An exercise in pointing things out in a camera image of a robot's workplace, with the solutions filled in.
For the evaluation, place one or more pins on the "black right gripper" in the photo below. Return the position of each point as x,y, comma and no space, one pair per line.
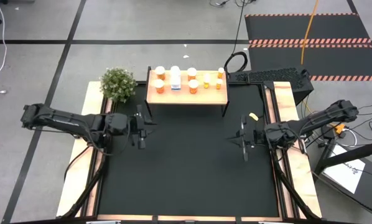
256,135

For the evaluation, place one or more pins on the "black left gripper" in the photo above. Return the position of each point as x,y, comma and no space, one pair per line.
134,127

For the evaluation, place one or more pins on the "large orange pill bottle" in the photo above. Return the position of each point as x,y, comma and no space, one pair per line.
191,73
193,86
160,72
159,86

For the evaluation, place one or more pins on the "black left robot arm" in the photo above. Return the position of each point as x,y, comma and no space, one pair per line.
64,119

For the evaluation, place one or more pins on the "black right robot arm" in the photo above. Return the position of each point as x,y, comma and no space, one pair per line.
323,116

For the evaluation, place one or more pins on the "wooden shelf black metal legs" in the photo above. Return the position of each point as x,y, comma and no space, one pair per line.
186,98

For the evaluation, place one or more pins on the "yellow tape tag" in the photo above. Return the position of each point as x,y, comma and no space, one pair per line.
253,116

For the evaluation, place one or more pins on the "artificial green potted plant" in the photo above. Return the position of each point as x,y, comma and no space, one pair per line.
117,84

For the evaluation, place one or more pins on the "black perforated computer tower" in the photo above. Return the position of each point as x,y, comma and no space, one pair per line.
267,76

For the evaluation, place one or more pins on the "black table mat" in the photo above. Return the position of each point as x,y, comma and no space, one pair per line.
186,199

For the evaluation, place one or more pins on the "black orange-striped floor mat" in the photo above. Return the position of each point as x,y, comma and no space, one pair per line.
282,28
282,59

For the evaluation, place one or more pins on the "white paper sheet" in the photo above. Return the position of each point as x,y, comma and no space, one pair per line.
341,174

